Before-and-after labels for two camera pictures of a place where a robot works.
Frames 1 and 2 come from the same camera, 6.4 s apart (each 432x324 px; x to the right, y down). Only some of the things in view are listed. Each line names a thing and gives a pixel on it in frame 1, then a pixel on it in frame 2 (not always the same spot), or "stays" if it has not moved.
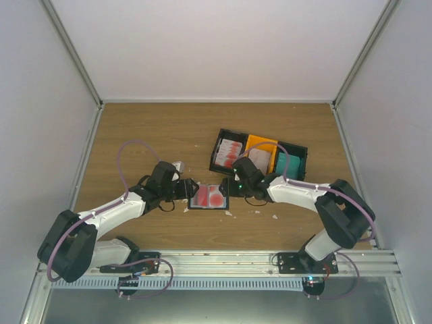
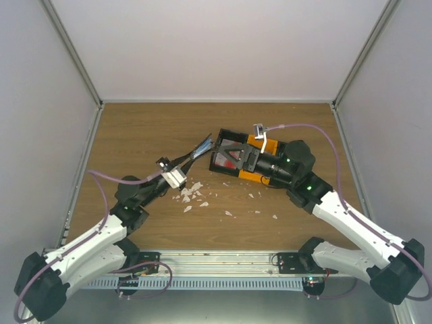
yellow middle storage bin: [263, 144] stays
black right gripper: [228, 189] → [249, 160]
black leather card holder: [208, 197] → [206, 146]
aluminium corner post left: [73, 52] stays
